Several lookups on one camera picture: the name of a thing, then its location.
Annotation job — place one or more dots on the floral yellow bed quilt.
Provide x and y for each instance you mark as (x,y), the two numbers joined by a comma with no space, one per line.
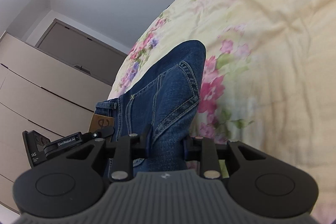
(269,77)

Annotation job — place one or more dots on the grey door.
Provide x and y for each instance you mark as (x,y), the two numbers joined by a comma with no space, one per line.
(81,51)

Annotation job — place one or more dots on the beige wardrobe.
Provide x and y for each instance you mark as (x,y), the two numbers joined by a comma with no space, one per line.
(39,93)

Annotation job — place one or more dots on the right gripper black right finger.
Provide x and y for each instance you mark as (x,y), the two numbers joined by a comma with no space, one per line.
(207,153)

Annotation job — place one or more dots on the blue denim jeans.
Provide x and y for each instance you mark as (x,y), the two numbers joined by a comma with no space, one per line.
(166,97)

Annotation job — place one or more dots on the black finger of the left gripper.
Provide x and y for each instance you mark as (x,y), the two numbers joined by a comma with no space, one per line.
(58,147)

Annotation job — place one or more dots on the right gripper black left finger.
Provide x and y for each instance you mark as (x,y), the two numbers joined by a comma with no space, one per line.
(126,150)

